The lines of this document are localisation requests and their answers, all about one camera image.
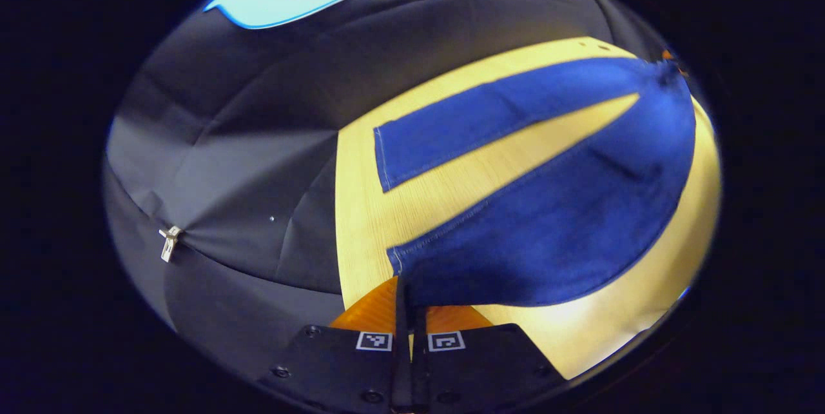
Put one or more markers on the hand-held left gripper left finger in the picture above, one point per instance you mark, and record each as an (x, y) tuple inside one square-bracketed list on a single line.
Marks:
[(402, 349)]

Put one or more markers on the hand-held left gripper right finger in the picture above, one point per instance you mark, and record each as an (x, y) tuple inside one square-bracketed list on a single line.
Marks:
[(419, 362)]

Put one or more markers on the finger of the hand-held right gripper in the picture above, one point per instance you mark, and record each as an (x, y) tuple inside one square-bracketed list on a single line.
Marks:
[(667, 54)]

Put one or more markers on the blue denim jeans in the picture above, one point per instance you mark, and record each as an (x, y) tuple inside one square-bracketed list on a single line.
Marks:
[(548, 220)]

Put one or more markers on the black backdrop cloth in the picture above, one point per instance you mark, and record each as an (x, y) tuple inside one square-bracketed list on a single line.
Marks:
[(258, 143)]

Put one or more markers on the small silver clip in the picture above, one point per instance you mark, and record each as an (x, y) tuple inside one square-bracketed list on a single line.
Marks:
[(170, 240)]

